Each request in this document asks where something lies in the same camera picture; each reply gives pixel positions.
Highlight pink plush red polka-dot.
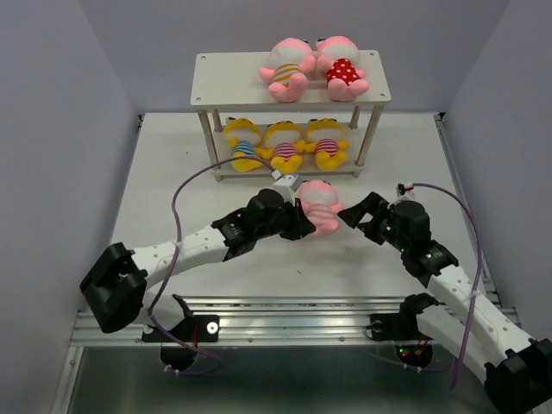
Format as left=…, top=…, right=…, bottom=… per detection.
left=316, top=35, right=370, bottom=102

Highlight yellow plush red-striped shirt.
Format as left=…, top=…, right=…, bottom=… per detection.
left=304, top=118, right=349, bottom=172

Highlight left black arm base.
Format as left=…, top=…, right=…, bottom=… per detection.
left=141, top=294, right=223, bottom=377

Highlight yellow plush blue-striped shirt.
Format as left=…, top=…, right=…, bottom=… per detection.
left=223, top=117, right=263, bottom=173

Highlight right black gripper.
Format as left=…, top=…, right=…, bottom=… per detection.
left=336, top=191, right=409, bottom=253

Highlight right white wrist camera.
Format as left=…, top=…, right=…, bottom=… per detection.
left=395, top=183, right=416, bottom=204

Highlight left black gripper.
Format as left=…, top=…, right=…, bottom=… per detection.
left=255, top=197, right=314, bottom=241

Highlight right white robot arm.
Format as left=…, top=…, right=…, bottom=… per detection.
left=339, top=192, right=551, bottom=413

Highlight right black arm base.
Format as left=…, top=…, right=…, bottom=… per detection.
left=365, top=293, right=443, bottom=373

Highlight aluminium rail frame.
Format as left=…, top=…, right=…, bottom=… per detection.
left=53, top=113, right=497, bottom=413

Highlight pink plush pink-striped shirt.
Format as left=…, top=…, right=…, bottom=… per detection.
left=298, top=179, right=344, bottom=236

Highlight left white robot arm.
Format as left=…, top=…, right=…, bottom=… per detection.
left=79, top=189, right=316, bottom=340

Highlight pink plush orange-striped shirt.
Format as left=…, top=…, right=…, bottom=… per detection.
left=258, top=38, right=316, bottom=103

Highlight yellow plush pink-striped shirt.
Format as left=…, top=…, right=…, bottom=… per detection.
left=260, top=121, right=305, bottom=174

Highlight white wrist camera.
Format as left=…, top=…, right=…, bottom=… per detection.
left=395, top=183, right=416, bottom=204
left=271, top=170, right=304, bottom=204

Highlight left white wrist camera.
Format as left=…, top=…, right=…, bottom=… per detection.
left=271, top=170, right=304, bottom=204

